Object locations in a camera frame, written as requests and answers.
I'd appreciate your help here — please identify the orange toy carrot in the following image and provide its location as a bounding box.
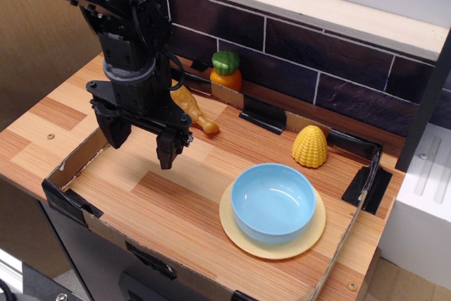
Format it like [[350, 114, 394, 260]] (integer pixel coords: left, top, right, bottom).
[[210, 51, 242, 92]]

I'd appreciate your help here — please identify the toy chicken drumstick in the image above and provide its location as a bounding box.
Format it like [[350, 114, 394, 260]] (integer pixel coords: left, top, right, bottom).
[[171, 85, 220, 134]]

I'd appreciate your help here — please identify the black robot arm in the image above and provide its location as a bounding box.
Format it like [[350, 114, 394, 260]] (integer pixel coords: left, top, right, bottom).
[[66, 0, 192, 169]]

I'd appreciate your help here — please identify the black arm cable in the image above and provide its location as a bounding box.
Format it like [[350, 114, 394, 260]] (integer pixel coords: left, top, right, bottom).
[[130, 0, 186, 91]]

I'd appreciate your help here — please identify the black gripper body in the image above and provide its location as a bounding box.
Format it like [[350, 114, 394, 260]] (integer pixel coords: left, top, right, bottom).
[[86, 54, 193, 147]]

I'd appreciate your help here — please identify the light blue bowl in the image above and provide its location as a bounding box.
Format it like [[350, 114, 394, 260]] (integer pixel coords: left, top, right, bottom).
[[230, 163, 316, 245]]

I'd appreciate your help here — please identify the pale yellow plate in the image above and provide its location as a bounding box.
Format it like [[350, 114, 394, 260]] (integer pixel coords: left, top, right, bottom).
[[219, 183, 326, 260]]

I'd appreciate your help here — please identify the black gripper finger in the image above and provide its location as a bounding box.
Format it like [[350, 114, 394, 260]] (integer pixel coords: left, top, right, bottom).
[[156, 133, 184, 170], [94, 104, 131, 149]]

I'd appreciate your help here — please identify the yellow toy corn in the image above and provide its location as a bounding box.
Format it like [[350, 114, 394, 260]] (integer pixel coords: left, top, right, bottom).
[[292, 125, 328, 168]]

